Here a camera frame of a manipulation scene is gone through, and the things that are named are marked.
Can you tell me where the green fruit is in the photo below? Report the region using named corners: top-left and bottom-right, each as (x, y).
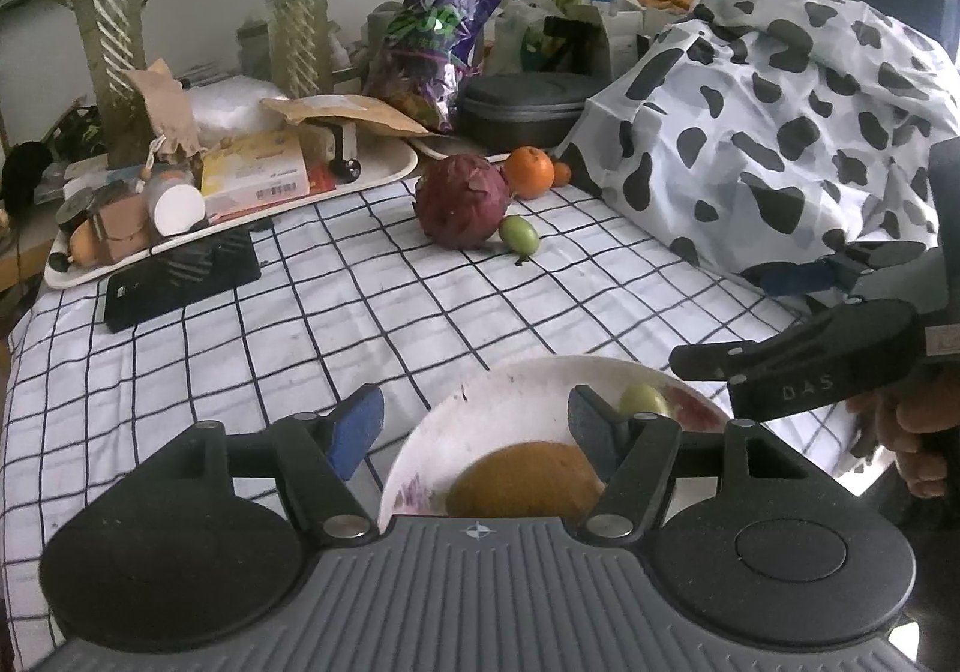
top-left (617, 383), bottom-right (672, 417)
top-left (498, 215), bottom-right (540, 259)

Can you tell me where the red dragon fruit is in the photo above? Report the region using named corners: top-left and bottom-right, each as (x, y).
top-left (415, 154), bottom-right (511, 250)

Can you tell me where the right hand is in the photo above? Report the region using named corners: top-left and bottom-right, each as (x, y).
top-left (846, 363), bottom-right (958, 500)

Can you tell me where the brown mango on plate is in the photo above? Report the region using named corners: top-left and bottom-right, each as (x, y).
top-left (446, 441), bottom-right (605, 521)

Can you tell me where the white floral plate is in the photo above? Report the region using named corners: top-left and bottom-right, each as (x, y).
top-left (377, 355), bottom-right (731, 527)

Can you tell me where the cow print cloth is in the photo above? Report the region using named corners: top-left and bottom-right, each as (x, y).
top-left (560, 0), bottom-right (958, 289)

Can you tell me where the black white checked tablecloth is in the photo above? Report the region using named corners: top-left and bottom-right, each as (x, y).
top-left (0, 171), bottom-right (895, 672)

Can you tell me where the black flat box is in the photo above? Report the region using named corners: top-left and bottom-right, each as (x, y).
top-left (104, 229), bottom-right (262, 332)

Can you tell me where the small orange by cloth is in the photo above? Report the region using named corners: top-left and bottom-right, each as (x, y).
top-left (553, 160), bottom-right (573, 188)

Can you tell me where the white round jar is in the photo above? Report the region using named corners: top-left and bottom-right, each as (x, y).
top-left (143, 170), bottom-right (206, 238)

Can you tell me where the yellow white carton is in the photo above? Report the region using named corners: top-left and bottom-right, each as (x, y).
top-left (200, 131), bottom-right (309, 222)

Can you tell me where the large orange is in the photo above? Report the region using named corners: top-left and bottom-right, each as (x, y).
top-left (503, 145), bottom-right (555, 199)

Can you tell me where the white tray left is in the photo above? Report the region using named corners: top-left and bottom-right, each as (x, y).
top-left (42, 134), bottom-right (420, 290)

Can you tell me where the white tray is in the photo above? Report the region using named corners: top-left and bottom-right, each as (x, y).
top-left (409, 134), bottom-right (509, 163)
top-left (42, 134), bottom-right (420, 290)

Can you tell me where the white tray right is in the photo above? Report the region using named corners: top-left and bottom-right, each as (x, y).
top-left (409, 134), bottom-right (509, 163)

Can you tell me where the brown paper envelope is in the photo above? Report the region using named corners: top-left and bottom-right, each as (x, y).
top-left (260, 94), bottom-right (431, 137)

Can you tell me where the dark grey zip case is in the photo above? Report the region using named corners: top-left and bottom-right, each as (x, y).
top-left (454, 73), bottom-right (605, 154)

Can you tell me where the torn brown paper bag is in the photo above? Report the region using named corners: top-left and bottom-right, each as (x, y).
top-left (122, 58), bottom-right (203, 160)

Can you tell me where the purple snack bag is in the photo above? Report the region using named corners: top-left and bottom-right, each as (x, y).
top-left (364, 0), bottom-right (500, 133)

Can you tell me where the glass vase left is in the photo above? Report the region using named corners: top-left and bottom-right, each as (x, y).
top-left (69, 0), bottom-right (153, 168)

